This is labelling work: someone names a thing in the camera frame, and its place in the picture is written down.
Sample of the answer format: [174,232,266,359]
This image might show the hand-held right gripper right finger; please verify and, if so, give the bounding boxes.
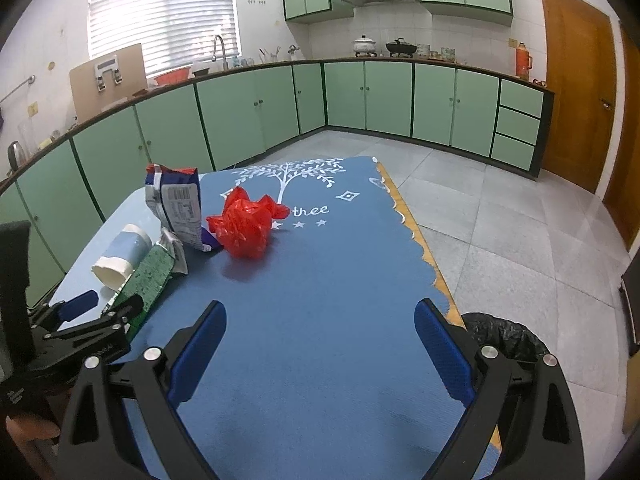
[414,298,586,480]

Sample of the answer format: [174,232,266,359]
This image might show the wall towel bar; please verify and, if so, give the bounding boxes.
[0,75,37,103]

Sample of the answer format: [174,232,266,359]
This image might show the green snack wrapper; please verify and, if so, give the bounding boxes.
[102,227,188,336]

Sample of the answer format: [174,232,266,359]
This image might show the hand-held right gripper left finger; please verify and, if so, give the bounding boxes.
[59,300,228,480]

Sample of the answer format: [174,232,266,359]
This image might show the blue and white paper cup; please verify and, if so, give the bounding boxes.
[91,224,153,292]

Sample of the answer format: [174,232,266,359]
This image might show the red plastic bag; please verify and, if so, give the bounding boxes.
[206,186,291,260]

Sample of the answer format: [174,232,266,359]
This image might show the person's left hand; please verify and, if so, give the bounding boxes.
[5,415,62,466]

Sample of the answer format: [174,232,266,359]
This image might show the steel electric kettle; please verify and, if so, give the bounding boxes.
[6,141,26,176]

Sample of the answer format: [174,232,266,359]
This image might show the black cabinet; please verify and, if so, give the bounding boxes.
[619,260,640,346]

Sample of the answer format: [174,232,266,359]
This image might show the green base cabinets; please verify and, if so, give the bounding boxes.
[0,58,556,311]

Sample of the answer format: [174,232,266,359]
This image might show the bin with black bag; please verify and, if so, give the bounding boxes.
[459,312,566,367]

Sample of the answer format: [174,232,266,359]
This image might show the blue tree-print table mat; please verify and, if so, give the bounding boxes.
[122,156,502,480]

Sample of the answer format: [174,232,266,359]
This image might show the black wok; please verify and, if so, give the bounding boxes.
[385,37,418,58]

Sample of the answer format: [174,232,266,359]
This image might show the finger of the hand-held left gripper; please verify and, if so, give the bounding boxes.
[44,295,147,369]
[30,289,100,334]

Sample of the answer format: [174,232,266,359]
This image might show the steel kitchen faucet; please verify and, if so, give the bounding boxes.
[212,35,230,71]

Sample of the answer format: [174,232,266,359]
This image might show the white window blind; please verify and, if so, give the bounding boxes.
[89,0,241,61]

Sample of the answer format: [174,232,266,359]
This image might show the row of glass jars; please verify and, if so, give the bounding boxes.
[417,44,457,62]

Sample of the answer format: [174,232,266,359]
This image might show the red thermos flask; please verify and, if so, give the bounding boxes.
[516,41,534,80]

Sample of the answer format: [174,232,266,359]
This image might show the red plastic basin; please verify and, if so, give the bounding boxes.
[152,66,193,86]

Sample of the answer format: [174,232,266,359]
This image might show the wooden door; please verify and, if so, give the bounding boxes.
[537,0,617,196]

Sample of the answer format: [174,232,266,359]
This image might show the purple silver snack wrapper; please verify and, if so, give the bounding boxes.
[144,163,222,253]

